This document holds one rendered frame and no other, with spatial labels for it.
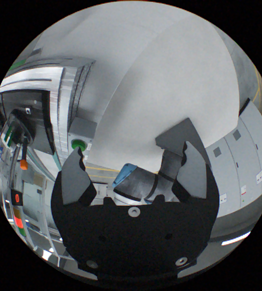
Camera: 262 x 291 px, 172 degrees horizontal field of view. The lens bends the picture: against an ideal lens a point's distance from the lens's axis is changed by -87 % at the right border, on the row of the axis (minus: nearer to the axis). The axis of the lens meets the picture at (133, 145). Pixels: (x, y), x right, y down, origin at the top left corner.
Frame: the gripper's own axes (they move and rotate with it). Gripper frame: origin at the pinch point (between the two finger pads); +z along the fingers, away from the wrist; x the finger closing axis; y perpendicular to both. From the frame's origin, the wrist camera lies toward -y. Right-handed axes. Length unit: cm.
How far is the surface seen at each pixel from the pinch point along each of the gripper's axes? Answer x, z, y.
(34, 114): -19.8, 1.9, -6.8
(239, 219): 653, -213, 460
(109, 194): -210, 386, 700
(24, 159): -23.4, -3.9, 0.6
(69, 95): -9.5, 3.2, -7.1
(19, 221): -48, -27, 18
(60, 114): -13.4, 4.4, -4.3
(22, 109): -23.5, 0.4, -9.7
